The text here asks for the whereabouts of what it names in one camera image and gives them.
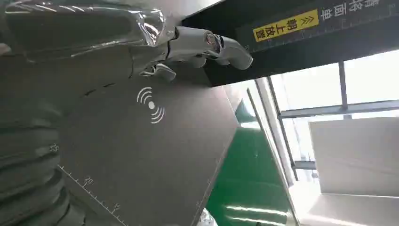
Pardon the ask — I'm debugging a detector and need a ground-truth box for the yellow label with black characters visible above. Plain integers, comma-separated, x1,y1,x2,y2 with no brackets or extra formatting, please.
253,8,320,43

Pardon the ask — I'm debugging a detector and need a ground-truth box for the ribbed grey left arm sleeve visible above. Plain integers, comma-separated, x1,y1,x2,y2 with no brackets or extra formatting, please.
0,104,86,226

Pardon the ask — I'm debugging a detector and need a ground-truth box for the grey window frame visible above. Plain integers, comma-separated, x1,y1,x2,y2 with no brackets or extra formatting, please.
254,61,399,182

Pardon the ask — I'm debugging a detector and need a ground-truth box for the black mat with ruler print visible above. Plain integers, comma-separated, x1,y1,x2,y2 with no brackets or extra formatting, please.
181,0,399,88

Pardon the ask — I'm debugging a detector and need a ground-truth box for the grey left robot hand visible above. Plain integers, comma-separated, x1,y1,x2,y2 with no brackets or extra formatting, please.
0,26,254,125

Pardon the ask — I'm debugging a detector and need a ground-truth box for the white board panel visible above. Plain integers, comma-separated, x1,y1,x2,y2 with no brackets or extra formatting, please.
308,117,399,198

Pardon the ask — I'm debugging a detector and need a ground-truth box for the dark pad with wave symbol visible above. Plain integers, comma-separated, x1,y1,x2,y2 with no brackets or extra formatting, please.
57,62,241,226

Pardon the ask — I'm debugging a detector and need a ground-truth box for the glossy plastic parcel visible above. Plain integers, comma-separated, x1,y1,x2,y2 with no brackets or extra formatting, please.
0,0,177,62

